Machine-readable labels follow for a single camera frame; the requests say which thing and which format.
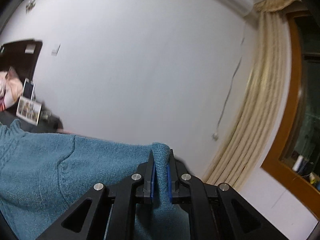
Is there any teal knit sweater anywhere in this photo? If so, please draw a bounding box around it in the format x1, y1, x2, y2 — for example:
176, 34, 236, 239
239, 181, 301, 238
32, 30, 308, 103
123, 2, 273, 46
1, 120, 190, 239

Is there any black cloth work mat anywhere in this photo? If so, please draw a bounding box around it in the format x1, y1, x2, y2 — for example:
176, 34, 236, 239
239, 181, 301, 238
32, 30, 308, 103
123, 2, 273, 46
1, 112, 63, 133

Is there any cream curtain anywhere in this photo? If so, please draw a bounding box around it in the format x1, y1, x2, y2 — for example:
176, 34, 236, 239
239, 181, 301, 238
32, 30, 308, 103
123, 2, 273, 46
202, 0, 298, 190

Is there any white framed tablet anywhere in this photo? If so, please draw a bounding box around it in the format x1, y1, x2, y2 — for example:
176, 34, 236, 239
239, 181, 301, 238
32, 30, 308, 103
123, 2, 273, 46
22, 79, 35, 100

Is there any dark wooden headboard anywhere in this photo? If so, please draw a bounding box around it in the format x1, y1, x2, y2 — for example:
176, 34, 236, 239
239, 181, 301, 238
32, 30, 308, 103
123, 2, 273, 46
1, 40, 43, 82

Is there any wooden window frame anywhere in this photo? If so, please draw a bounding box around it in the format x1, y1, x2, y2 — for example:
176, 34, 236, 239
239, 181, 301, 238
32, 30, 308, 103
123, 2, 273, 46
261, 10, 319, 219

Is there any wall power cable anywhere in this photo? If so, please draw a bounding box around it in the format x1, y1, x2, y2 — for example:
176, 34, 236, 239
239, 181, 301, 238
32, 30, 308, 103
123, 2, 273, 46
212, 21, 247, 140

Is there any photo collage frame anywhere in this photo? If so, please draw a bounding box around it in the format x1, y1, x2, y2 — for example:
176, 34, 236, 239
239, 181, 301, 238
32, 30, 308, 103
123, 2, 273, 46
16, 96, 42, 126

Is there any white wall switch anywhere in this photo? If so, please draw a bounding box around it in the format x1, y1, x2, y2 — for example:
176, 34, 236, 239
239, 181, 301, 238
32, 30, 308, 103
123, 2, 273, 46
51, 44, 61, 56

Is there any wall lamp fixture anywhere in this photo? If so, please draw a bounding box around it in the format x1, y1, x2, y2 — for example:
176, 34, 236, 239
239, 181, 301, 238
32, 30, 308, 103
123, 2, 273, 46
25, 0, 36, 13

